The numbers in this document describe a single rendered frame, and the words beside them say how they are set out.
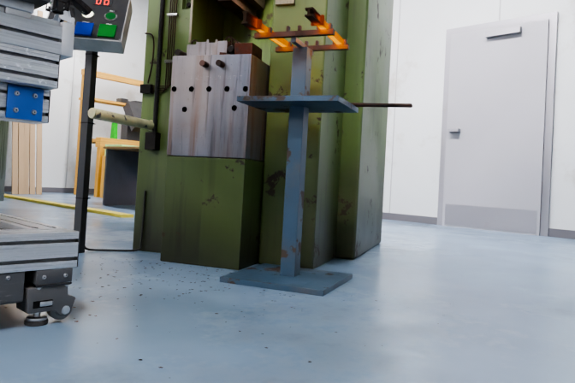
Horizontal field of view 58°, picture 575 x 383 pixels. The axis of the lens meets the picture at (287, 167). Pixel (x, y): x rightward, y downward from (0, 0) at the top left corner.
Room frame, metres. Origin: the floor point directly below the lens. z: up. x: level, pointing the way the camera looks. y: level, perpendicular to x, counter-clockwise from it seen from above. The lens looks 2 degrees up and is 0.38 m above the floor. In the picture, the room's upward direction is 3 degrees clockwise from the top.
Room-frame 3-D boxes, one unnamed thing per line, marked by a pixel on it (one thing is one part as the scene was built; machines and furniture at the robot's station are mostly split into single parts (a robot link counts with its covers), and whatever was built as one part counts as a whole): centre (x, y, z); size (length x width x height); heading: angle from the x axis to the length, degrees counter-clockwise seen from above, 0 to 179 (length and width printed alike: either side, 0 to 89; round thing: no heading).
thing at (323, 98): (2.05, -0.03, 0.69); 0.40 x 0.30 x 0.02; 69
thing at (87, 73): (2.44, 0.94, 0.54); 0.04 x 0.04 x 1.08; 72
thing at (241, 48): (2.34, 0.20, 0.95); 0.12 x 0.09 x 0.07; 162
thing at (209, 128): (2.53, 0.27, 0.69); 0.56 x 0.38 x 0.45; 162
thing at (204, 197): (2.53, 0.27, 0.23); 0.56 x 0.38 x 0.47; 162
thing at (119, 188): (5.78, 1.43, 0.33); 1.23 x 0.63 x 0.66; 49
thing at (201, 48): (2.54, 0.33, 0.96); 0.42 x 0.20 x 0.09; 162
